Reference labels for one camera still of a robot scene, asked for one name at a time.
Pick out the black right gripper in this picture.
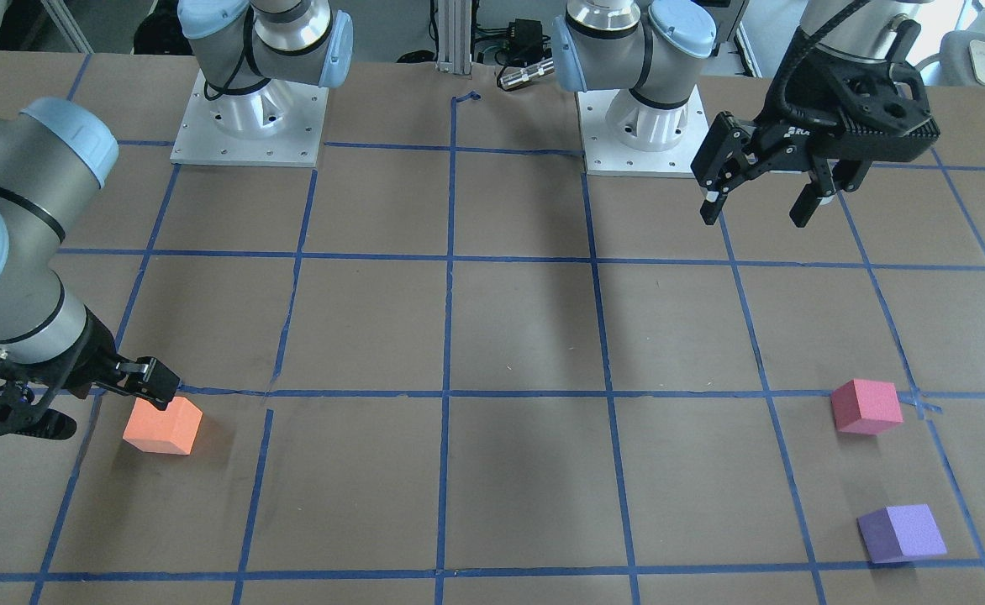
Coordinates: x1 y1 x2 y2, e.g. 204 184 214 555
0 311 181 440

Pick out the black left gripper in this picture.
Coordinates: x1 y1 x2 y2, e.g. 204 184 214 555
691 17 940 229

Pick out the aluminium frame post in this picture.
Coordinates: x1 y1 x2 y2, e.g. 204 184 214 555
434 0 474 77

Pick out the orange foam block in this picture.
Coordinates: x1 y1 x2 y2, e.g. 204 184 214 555
123 396 202 455

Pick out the purple foam block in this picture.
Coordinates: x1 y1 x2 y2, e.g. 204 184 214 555
856 504 947 564

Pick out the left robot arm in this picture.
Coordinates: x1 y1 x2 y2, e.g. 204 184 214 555
551 1 940 229

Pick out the brown paper table cover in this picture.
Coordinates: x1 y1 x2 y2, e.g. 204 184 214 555
0 51 985 604

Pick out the pink foam block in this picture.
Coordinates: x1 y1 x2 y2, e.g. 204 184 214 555
830 379 904 435

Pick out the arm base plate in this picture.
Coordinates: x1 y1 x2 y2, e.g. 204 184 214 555
170 74 330 168
576 88 708 179

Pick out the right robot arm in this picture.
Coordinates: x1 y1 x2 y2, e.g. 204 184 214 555
0 1 354 440

